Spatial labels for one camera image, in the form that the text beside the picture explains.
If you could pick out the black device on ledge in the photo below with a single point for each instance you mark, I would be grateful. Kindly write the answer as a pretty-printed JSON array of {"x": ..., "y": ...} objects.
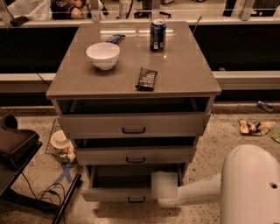
[{"x": 18, "y": 21}]

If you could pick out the seated person in background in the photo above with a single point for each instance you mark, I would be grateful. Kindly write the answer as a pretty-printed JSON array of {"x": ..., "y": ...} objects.
[{"x": 70, "y": 9}]

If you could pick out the wire basket with items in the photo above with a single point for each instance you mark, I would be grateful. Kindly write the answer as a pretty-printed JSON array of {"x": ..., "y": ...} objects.
[{"x": 64, "y": 156}]

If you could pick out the black tray on stand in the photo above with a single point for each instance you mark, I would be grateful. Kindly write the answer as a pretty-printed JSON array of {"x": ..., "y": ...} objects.
[{"x": 17, "y": 148}]

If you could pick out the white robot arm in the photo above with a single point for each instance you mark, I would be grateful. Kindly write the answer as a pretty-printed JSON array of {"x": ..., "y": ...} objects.
[{"x": 248, "y": 188}]

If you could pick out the dark chocolate bar wrapper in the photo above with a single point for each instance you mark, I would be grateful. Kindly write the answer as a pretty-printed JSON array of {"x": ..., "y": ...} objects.
[{"x": 146, "y": 80}]

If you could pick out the grey drawer cabinet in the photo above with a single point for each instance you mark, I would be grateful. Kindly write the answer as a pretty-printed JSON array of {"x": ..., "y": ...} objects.
[{"x": 184, "y": 82}]

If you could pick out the blue snack bar wrapper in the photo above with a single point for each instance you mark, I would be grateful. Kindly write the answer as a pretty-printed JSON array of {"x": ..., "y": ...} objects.
[{"x": 116, "y": 39}]

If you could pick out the crumpled snack bag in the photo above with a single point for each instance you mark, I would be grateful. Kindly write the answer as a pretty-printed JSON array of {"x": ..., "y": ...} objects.
[{"x": 255, "y": 128}]

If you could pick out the green packet on floor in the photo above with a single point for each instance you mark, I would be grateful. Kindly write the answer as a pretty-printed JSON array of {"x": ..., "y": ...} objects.
[{"x": 276, "y": 136}]

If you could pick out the blue soda can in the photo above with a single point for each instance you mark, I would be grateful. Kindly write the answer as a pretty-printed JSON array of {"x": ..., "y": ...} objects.
[{"x": 157, "y": 34}]

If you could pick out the white ceramic bowl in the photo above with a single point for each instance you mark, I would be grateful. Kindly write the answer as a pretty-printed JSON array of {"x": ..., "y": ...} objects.
[{"x": 103, "y": 55}]

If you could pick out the grey drawer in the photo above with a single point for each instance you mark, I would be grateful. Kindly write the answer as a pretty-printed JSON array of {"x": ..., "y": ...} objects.
[
  {"x": 135, "y": 155},
  {"x": 125, "y": 182},
  {"x": 134, "y": 125}
]

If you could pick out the black floor leg left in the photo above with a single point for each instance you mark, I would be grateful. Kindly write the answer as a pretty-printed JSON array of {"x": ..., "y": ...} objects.
[{"x": 70, "y": 193}]

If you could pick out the white cup in basket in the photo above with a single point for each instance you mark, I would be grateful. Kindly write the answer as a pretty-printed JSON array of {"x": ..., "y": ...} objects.
[{"x": 59, "y": 141}]

